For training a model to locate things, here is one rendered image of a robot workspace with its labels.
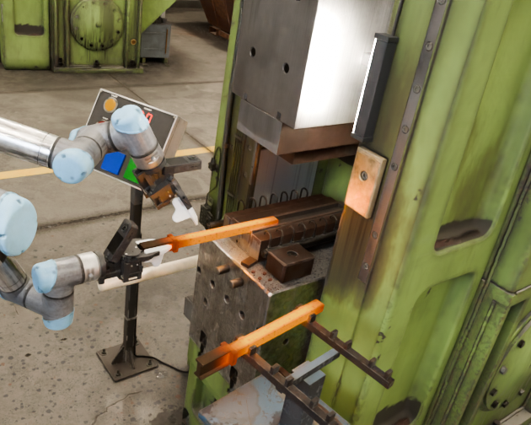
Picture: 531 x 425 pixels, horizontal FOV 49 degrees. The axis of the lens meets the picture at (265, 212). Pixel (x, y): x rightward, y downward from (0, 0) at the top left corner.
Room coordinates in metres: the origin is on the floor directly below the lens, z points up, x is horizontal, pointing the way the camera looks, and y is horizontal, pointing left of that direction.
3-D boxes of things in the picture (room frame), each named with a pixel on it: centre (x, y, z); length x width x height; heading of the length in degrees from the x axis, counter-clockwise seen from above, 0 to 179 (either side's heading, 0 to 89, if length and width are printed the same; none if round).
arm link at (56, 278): (1.16, 0.48, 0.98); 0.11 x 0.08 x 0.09; 131
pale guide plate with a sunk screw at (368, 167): (1.41, -0.24, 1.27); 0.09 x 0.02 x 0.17; 41
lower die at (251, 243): (1.70, -0.10, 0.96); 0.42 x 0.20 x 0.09; 131
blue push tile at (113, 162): (1.81, 0.55, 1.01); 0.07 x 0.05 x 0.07; 66
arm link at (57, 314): (1.17, 0.50, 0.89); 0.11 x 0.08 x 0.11; 72
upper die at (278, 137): (1.70, -0.10, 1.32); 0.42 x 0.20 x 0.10; 131
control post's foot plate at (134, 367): (1.93, 0.49, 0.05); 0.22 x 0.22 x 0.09; 41
